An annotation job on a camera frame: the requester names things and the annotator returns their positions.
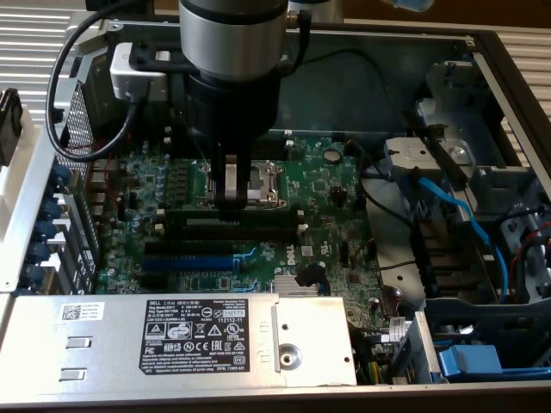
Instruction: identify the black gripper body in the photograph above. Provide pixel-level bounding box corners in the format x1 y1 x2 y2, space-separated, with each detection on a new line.
184 70 284 150

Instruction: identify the black RAM stick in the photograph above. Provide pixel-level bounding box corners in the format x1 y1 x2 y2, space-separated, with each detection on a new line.
164 208 299 242

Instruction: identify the black RAM slot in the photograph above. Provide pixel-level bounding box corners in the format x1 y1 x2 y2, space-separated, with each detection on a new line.
257 127 294 145
156 207 302 219
154 221 307 242
257 139 296 161

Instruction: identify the thin metal locking lever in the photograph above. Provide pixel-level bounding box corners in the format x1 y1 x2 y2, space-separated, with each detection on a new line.
179 119 212 169

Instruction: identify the metal CPU socket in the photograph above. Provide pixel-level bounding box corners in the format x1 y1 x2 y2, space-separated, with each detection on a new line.
195 159 290 213

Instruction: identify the long black expansion slot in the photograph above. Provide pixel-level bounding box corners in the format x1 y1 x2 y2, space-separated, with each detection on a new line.
144 239 237 257

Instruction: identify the blue expansion slot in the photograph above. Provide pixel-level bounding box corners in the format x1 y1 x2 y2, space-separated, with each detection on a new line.
140 256 237 273

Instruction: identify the green Dell motherboard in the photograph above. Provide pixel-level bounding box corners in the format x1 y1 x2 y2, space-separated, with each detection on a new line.
92 136 391 341

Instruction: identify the grey open PC case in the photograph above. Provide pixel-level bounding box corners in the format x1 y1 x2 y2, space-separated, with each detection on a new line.
0 11 551 410

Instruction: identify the metal rear port stack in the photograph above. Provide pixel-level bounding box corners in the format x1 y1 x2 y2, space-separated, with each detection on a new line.
85 157 124 225

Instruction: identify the short black expansion slot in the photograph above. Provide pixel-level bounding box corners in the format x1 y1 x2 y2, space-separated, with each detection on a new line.
139 272 170 290

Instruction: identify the silver finned chipset heatsink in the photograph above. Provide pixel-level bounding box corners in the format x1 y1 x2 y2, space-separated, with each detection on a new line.
273 274 331 298

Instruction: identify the black motherboard power plug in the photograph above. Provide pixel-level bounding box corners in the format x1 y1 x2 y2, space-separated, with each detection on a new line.
295 262 331 288

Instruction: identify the black power supply label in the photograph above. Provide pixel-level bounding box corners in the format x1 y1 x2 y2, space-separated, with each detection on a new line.
138 299 251 373

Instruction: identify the blue card retention clip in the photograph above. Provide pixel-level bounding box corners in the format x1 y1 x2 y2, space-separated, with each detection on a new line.
28 241 53 265
49 163 72 188
34 219 59 243
22 262 46 286
40 199 64 223

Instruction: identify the grey metal disk bay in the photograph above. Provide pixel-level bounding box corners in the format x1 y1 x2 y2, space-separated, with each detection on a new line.
384 59 551 302

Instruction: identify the white barcode sticker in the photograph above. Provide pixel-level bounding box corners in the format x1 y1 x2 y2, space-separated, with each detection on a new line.
59 302 107 322

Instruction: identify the white plastic parts rack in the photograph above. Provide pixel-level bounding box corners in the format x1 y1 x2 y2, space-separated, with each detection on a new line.
0 102 47 302

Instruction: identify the silver power supply unit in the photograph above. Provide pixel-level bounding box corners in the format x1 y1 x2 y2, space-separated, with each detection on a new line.
0 293 359 387

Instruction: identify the black disk bay latch bar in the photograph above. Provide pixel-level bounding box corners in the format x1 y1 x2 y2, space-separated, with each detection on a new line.
402 109 471 187

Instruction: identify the blue plastic drive caddy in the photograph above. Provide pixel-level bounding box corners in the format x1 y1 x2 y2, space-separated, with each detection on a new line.
436 343 551 383

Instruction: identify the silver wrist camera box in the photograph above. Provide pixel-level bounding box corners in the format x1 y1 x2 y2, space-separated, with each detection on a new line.
108 42 170 103

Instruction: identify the thin red wire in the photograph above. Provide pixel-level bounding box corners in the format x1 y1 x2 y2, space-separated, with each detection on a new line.
67 141 130 204

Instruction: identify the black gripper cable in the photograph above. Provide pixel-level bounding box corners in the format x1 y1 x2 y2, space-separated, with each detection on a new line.
278 7 314 78

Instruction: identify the black disk wire with plug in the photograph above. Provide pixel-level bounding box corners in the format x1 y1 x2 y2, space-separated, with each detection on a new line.
296 46 417 134

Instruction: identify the black camera cable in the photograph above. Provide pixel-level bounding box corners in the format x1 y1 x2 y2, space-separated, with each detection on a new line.
45 6 152 163

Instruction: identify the flat blue disk wire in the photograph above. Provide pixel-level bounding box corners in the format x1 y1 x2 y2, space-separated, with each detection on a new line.
398 170 512 294

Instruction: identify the black finned plastic bracket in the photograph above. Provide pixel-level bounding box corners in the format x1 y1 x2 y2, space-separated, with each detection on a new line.
410 216 508 299

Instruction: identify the power supply wire bundle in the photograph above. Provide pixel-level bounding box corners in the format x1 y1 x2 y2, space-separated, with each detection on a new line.
350 326 391 385

